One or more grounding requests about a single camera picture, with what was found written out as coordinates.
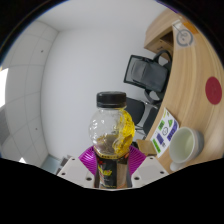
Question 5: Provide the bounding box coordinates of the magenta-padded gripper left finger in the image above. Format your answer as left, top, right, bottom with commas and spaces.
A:
56, 145, 98, 188

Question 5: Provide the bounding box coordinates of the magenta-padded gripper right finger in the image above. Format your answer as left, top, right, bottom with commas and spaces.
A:
126, 144, 170, 188

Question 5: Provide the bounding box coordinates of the clear black-capped drink bottle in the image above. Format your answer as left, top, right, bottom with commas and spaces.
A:
88, 91, 136, 190

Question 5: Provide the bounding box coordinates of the printed white leaflet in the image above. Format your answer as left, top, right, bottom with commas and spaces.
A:
149, 106, 180, 159

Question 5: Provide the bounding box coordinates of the grey mug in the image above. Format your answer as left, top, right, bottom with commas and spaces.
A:
168, 126, 205, 173

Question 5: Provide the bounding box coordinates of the black mesh office chair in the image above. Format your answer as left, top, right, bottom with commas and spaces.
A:
122, 49, 173, 105

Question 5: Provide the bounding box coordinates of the flat round red coaster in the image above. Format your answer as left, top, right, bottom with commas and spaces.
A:
204, 76, 224, 106

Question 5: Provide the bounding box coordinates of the long ceiling light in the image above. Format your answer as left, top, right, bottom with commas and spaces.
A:
0, 67, 10, 110

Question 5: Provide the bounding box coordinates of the wooden side desk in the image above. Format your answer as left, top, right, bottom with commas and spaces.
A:
143, 7, 184, 55

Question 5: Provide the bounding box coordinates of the round white printed mat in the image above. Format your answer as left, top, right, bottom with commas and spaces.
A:
175, 27, 195, 48

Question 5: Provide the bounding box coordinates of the orange box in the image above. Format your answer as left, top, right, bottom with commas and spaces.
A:
181, 19, 198, 34

